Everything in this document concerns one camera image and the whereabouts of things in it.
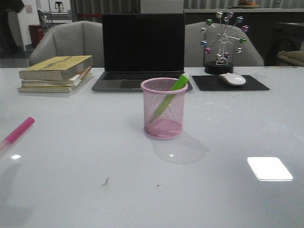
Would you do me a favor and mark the pink mesh pen holder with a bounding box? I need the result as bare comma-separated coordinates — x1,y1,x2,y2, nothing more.
141,77,188,140

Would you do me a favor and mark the beige cushion at right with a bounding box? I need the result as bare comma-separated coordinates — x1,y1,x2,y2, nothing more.
277,50,304,67

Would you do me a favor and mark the right grey armchair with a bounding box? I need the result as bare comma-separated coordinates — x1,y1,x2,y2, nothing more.
184,22,264,67

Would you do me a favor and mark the left grey armchair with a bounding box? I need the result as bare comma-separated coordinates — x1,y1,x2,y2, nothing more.
29,20,105,67

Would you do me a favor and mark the grey armchair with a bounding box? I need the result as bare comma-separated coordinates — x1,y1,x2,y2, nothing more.
29,20,105,67
184,22,264,67

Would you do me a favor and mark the fruit bowl on counter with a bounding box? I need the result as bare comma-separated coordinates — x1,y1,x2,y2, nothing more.
238,0,260,9

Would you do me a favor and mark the red trash bin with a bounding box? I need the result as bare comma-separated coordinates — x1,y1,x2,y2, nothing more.
28,24,44,48

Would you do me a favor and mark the bottom yellow book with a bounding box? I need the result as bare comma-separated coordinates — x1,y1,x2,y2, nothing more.
18,73,90,93

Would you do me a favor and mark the yellow book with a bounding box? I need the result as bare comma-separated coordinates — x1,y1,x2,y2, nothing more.
19,55,93,81
18,73,90,93

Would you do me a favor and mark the top yellow book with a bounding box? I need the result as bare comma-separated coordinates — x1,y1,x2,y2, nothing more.
19,55,93,81

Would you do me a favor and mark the middle white book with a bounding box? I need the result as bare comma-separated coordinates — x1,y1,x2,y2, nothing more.
21,67,91,87

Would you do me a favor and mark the grey open laptop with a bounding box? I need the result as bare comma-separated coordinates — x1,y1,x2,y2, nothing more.
92,13,185,92

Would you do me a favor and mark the pink highlighter pen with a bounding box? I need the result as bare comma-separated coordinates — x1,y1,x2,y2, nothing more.
0,117,35,155

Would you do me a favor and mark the black mouse pad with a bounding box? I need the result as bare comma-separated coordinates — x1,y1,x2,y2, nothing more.
192,75,270,91

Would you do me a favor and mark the ferris wheel desk toy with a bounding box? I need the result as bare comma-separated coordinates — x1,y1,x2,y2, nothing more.
200,10,247,75

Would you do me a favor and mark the white computer mouse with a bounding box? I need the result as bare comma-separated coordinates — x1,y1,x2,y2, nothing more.
219,73,246,86

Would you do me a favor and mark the green highlighter pen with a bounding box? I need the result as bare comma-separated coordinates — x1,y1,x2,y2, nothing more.
150,73,189,123

